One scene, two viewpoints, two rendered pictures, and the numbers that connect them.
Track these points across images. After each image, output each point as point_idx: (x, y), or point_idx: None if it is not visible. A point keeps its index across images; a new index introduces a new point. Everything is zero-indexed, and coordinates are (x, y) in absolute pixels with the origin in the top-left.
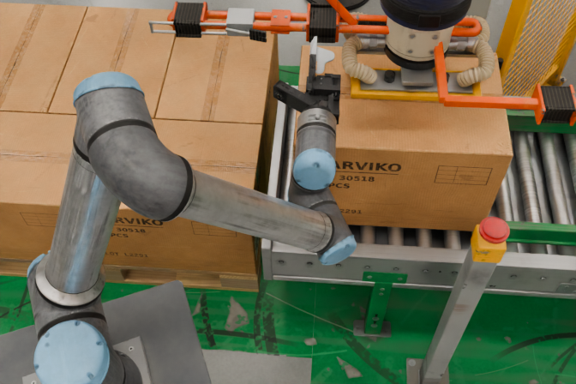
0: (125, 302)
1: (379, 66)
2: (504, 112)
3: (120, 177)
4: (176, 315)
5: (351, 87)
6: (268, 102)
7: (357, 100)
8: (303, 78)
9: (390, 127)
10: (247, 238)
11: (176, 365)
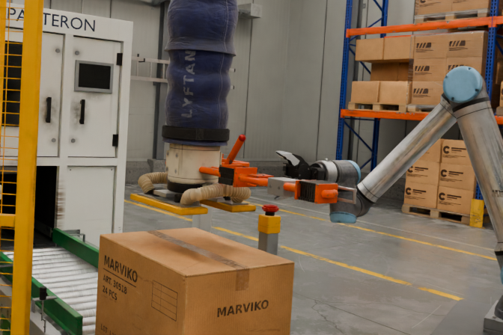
0: None
1: (169, 253)
2: (162, 229)
3: None
4: (448, 328)
5: (251, 206)
6: None
7: (218, 254)
8: (226, 268)
9: (226, 246)
10: None
11: (466, 320)
